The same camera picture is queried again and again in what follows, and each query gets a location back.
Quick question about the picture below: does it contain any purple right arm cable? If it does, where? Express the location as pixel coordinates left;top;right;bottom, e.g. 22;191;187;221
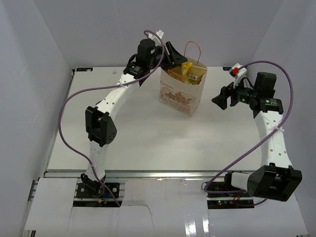
204;60;294;207

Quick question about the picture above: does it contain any cream paper gift bag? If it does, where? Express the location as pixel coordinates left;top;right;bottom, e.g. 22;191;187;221
158;41;208;118

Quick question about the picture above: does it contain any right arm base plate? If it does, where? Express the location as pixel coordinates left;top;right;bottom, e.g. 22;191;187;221
200;171;254;210

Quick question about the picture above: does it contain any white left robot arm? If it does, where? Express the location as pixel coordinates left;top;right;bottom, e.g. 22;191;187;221
85;39;188;197

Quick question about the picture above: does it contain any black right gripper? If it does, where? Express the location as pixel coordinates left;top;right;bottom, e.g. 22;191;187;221
212;75;258;110

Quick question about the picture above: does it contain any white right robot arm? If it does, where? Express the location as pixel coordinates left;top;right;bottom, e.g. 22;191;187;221
212;70;302;202

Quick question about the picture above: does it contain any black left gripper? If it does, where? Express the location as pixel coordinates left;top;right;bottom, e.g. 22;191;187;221
148;41;188;72

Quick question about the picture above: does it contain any yellow snack bar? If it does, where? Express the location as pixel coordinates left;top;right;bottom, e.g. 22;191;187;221
181;62;192;76

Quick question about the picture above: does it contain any brown potato chips bag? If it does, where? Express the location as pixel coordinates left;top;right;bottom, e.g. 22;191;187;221
166;64;207;85

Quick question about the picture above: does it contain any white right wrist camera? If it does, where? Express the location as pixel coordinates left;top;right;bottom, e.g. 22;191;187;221
229;63;247;87

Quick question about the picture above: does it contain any aluminium front rail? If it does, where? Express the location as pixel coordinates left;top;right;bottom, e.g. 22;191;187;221
44;170;218;179

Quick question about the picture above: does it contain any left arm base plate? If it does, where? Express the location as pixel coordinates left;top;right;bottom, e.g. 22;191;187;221
75;173;120;201

